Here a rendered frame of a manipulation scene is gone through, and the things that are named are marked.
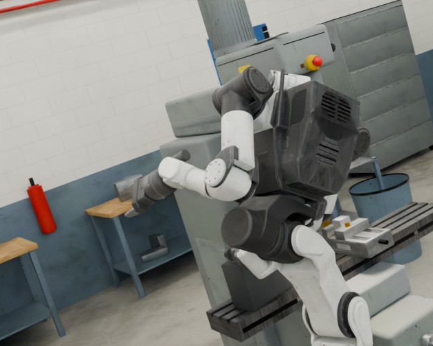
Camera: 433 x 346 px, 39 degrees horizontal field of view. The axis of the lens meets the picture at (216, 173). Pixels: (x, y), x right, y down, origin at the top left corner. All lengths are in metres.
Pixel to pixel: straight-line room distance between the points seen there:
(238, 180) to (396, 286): 1.19
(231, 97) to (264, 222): 0.37
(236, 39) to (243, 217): 1.19
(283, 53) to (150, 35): 4.77
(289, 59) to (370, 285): 0.95
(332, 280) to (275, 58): 0.87
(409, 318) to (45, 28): 5.04
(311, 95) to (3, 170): 4.91
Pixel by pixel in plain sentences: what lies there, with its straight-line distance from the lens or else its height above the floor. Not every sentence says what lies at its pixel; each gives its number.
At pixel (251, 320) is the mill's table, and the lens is 2.37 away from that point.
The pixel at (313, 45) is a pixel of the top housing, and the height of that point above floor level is 1.82.
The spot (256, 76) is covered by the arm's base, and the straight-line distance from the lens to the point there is 1.75.
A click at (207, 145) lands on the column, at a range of 2.77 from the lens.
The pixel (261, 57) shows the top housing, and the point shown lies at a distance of 2.40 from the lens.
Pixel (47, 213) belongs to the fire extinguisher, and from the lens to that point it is 6.31.
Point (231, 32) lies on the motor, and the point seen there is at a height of 1.97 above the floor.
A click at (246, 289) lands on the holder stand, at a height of 1.03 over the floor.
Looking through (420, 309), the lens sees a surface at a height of 0.74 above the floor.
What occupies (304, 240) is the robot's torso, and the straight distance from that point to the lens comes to 1.76.
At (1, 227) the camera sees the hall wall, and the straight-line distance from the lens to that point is 6.36.
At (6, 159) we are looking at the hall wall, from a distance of 6.37.
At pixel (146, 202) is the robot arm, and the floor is 1.51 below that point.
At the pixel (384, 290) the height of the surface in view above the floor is 0.81.
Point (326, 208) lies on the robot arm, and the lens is 2.03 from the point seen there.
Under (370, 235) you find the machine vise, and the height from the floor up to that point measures 1.01.
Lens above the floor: 1.84
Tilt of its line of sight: 9 degrees down
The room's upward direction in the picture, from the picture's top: 17 degrees counter-clockwise
